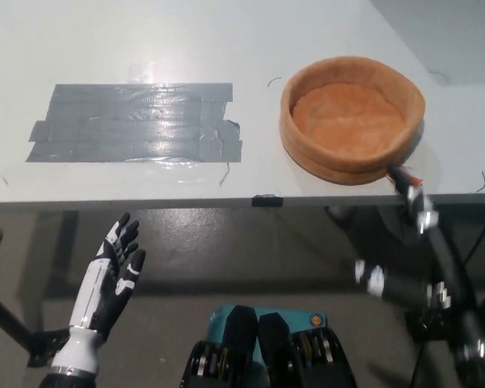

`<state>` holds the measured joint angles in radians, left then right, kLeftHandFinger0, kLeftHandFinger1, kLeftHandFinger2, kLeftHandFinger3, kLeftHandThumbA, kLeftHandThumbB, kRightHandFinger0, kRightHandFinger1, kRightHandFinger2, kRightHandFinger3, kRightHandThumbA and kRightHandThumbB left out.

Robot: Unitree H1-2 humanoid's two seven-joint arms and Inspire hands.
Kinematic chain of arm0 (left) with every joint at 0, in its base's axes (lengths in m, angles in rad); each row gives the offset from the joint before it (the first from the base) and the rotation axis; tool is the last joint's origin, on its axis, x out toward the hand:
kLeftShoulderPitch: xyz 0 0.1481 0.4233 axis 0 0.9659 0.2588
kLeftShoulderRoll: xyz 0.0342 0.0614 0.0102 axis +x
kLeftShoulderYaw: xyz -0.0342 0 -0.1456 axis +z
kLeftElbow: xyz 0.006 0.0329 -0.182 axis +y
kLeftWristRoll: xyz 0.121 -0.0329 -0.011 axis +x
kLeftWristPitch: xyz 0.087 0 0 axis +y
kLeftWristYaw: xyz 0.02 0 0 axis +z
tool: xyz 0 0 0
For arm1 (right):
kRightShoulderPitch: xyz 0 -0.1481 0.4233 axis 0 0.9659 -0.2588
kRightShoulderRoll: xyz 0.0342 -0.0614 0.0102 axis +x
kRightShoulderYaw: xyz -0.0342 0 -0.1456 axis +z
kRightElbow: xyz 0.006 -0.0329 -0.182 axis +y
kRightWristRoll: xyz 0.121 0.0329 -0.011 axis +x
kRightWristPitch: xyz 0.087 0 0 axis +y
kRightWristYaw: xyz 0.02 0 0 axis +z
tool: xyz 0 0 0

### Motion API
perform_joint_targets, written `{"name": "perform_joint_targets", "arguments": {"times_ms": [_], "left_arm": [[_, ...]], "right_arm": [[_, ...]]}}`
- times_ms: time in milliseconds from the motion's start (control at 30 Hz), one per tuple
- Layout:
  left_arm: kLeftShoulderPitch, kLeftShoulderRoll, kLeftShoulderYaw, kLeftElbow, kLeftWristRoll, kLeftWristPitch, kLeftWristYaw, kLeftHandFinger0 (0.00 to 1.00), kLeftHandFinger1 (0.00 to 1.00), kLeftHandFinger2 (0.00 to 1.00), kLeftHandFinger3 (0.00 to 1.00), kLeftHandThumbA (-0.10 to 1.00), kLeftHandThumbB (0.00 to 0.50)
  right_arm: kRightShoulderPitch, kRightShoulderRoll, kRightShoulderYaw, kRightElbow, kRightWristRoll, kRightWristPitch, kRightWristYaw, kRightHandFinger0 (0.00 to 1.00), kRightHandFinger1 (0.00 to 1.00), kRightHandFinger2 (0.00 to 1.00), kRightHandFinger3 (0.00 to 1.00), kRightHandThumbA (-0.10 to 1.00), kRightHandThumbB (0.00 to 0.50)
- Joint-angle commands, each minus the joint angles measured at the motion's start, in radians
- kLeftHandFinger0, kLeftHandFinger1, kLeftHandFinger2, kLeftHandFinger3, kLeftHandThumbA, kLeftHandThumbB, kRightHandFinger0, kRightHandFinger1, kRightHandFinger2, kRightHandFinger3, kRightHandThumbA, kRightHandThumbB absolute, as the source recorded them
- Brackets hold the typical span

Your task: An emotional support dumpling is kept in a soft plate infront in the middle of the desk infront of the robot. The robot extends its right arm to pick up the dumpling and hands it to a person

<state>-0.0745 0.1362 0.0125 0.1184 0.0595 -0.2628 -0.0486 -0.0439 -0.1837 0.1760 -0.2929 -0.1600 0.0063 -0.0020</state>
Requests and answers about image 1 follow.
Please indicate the grey duct tape patch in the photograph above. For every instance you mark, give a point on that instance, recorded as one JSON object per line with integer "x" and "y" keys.
{"x": 133, "y": 127}

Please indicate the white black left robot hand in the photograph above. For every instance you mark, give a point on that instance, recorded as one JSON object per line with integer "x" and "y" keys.
{"x": 91, "y": 291}

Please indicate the black table leg with foot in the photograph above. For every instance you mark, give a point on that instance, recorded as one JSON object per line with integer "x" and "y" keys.
{"x": 8, "y": 319}

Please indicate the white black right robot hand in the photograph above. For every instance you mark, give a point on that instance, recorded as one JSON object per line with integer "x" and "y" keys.
{"x": 400, "y": 289}

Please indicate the orange soft plush plate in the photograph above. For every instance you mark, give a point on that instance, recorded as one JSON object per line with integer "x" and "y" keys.
{"x": 347, "y": 161}

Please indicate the small black tape piece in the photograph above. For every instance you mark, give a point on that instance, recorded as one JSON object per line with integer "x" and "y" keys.
{"x": 266, "y": 201}

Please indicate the black teal robot torso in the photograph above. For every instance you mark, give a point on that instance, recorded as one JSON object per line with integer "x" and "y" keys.
{"x": 275, "y": 351}

